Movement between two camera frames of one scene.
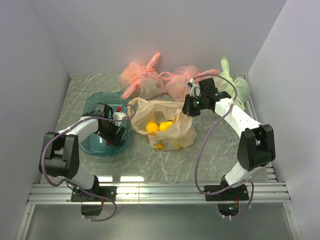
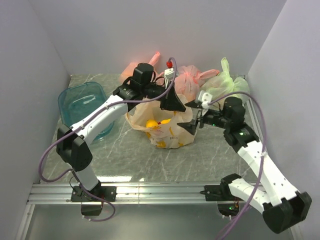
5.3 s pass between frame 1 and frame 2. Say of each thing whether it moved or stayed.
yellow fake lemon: moved
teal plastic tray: moved
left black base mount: stayed
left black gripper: moved
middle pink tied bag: stayed
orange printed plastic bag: stayed
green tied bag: stayed
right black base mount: stayed
